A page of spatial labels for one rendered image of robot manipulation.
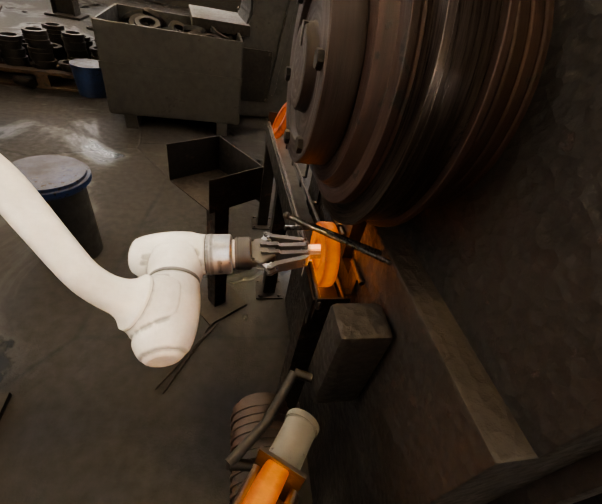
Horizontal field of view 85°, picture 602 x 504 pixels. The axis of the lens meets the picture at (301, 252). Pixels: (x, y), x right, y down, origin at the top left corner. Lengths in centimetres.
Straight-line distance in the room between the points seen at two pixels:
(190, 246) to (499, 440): 58
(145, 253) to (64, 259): 16
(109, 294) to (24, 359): 102
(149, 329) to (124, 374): 85
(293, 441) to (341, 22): 56
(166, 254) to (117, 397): 80
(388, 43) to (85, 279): 53
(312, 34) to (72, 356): 136
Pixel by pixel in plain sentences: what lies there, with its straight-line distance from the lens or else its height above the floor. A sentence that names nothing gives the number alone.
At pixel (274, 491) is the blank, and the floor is 77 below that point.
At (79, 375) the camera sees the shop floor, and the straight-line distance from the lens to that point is 149.
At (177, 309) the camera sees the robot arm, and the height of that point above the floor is 75.
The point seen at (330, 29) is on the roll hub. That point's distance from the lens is 45.
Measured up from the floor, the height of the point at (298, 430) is 70.
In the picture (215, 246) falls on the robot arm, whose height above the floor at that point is 76.
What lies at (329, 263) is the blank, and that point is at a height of 77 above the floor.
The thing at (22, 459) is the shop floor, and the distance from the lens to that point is 142.
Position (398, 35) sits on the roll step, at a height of 119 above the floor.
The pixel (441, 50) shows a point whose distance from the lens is 38.
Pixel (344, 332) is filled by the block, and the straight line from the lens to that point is 55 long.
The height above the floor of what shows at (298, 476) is 71.
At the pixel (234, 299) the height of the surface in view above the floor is 1.
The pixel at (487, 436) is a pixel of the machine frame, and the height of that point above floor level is 87.
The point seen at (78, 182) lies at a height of 42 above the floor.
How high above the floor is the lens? 123
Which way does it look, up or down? 40 degrees down
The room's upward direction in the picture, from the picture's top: 13 degrees clockwise
